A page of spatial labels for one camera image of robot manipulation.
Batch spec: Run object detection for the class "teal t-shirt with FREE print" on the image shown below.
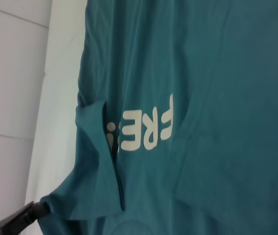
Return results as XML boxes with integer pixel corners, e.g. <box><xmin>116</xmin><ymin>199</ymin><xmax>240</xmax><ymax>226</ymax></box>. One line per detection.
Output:
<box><xmin>39</xmin><ymin>0</ymin><xmax>278</xmax><ymax>235</ymax></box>

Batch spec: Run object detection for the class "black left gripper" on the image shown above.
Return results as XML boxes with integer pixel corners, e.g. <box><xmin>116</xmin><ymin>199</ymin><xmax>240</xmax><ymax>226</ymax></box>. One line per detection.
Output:
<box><xmin>0</xmin><ymin>200</ymin><xmax>51</xmax><ymax>235</ymax></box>

